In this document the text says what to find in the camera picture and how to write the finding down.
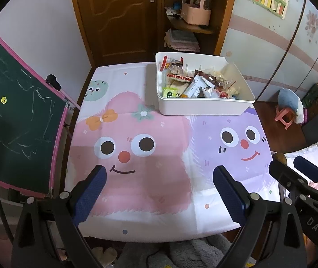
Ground pink framed chalkboard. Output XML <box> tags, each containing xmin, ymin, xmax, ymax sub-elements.
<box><xmin>0</xmin><ymin>27</ymin><xmax>81</xmax><ymax>199</ymax></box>

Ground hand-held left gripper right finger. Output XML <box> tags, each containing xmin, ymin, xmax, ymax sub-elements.
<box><xmin>213</xmin><ymin>165</ymin><xmax>307</xmax><ymax>268</ymax></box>

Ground pink basket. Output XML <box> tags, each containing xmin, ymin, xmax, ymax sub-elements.
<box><xmin>181</xmin><ymin>0</ymin><xmax>212</xmax><ymax>25</ymax></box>

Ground pink stool with blue cushion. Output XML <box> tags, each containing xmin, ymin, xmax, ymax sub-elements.
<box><xmin>277</xmin><ymin>88</ymin><xmax>304</xmax><ymax>123</ymax></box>

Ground white bedding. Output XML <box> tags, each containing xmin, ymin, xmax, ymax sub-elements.
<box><xmin>283</xmin><ymin>131</ymin><xmax>318</xmax><ymax>174</ymax></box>

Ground orange white oat bar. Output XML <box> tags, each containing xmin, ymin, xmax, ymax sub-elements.
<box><xmin>185</xmin><ymin>74</ymin><xmax>208</xmax><ymax>98</ymax></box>

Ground clear packet with red spoon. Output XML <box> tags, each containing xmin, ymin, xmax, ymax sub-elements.
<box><xmin>160</xmin><ymin>55</ymin><xmax>184</xmax><ymax>72</ymax></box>

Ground floral printed wardrobe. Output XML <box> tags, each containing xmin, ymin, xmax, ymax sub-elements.
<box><xmin>219</xmin><ymin>0</ymin><xmax>318</xmax><ymax>102</ymax></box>

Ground beige plush slipper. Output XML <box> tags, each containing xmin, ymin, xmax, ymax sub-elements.
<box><xmin>92</xmin><ymin>247</ymin><xmax>118</xmax><ymax>267</ymax></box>

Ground light green cake packet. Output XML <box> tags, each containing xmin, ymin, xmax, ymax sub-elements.
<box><xmin>162</xmin><ymin>86</ymin><xmax>178</xmax><ymax>99</ymax></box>

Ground pink plastic stool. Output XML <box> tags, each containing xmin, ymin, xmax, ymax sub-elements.
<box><xmin>275</xmin><ymin>106</ymin><xmax>296</xmax><ymax>130</ymax></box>

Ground brown wooden door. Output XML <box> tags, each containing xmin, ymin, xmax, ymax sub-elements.
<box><xmin>68</xmin><ymin>0</ymin><xmax>162</xmax><ymax>67</ymax></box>

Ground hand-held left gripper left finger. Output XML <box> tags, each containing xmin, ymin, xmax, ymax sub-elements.
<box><xmin>11</xmin><ymin>165</ymin><xmax>108</xmax><ymax>268</ymax></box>

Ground grey fluffy blanket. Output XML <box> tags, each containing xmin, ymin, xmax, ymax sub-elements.
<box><xmin>121</xmin><ymin>233</ymin><xmax>249</xmax><ymax>268</ymax></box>

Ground white plastic storage bin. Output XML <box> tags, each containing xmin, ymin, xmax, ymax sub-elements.
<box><xmin>155</xmin><ymin>52</ymin><xmax>256</xmax><ymax>116</ymax></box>

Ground small toys on shelf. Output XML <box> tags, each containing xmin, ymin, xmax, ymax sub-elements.
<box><xmin>165</xmin><ymin>3</ymin><xmax>182</xmax><ymax>19</ymax></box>

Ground stack of folded cloths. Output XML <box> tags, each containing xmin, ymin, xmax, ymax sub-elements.
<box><xmin>165</xmin><ymin>29</ymin><xmax>200</xmax><ymax>51</ymax></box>

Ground brown wooden chair post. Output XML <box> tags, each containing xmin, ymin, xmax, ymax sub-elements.
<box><xmin>271</xmin><ymin>151</ymin><xmax>288</xmax><ymax>165</ymax></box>

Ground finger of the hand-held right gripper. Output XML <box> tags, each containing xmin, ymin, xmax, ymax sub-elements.
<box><xmin>269</xmin><ymin>159</ymin><xmax>318</xmax><ymax>201</ymax></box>
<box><xmin>293</xmin><ymin>155</ymin><xmax>318</xmax><ymax>194</ymax></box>

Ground dark red snack packet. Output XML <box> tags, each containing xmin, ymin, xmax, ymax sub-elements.
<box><xmin>195</xmin><ymin>70</ymin><xmax>215</xmax><ymax>86</ymax></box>

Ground brown wooden corner shelf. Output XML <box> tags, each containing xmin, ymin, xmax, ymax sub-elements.
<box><xmin>159</xmin><ymin>0</ymin><xmax>239</xmax><ymax>56</ymax></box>

